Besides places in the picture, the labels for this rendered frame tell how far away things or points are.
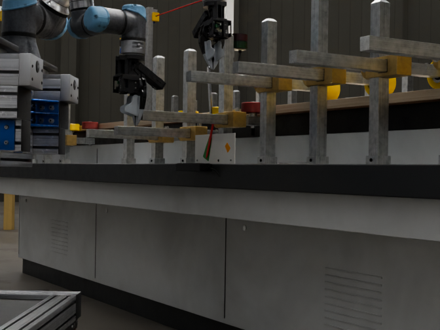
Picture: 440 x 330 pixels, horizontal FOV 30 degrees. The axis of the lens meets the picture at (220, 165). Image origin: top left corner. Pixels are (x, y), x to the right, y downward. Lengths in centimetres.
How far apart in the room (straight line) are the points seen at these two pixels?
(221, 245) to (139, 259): 73
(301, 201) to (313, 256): 34
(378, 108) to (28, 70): 95
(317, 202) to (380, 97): 38
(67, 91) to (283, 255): 91
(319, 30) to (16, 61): 84
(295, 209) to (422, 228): 51
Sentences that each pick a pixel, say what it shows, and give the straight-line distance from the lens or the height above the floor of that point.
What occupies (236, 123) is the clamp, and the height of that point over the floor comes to 83.
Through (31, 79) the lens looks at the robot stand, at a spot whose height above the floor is 92.
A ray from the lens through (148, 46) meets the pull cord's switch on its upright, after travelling 577.
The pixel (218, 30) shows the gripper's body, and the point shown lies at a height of 112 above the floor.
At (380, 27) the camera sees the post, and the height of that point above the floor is 105.
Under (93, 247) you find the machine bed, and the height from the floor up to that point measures 27.
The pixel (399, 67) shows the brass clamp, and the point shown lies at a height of 94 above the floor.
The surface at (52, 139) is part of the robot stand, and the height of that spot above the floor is 77.
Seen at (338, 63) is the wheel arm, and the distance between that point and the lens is 199.
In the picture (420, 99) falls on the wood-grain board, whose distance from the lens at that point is 225.
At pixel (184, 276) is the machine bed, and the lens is 341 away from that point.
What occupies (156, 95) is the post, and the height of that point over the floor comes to 96.
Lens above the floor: 68
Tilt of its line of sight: level
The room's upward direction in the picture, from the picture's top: 1 degrees clockwise
